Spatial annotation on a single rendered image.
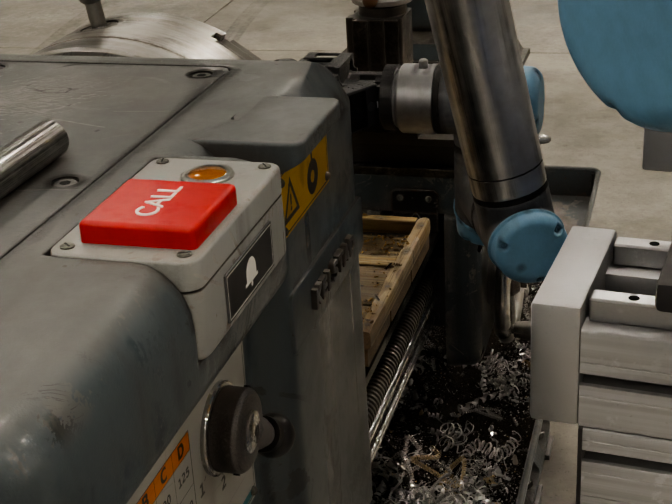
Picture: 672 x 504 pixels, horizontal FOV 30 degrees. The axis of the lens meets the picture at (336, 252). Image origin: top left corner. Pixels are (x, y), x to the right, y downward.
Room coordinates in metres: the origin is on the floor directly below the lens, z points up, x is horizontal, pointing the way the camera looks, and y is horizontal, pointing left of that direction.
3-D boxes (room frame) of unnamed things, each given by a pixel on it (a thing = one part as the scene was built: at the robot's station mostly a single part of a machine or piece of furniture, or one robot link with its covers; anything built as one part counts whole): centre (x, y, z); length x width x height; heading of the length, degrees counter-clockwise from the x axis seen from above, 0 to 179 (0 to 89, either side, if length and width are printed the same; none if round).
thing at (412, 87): (1.30, -0.10, 1.09); 0.08 x 0.05 x 0.08; 163
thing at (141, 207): (0.57, 0.09, 1.26); 0.06 x 0.06 x 0.02; 73
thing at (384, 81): (1.33, -0.02, 1.08); 0.12 x 0.09 x 0.08; 73
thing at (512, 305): (1.61, -0.23, 0.75); 0.27 x 0.10 x 0.23; 163
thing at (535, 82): (1.27, -0.17, 1.08); 0.11 x 0.08 x 0.09; 73
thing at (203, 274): (0.60, 0.08, 1.23); 0.13 x 0.08 x 0.05; 163
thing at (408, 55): (1.61, -0.07, 1.07); 0.07 x 0.07 x 0.10; 73
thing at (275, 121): (0.74, 0.04, 1.24); 0.09 x 0.08 x 0.03; 163
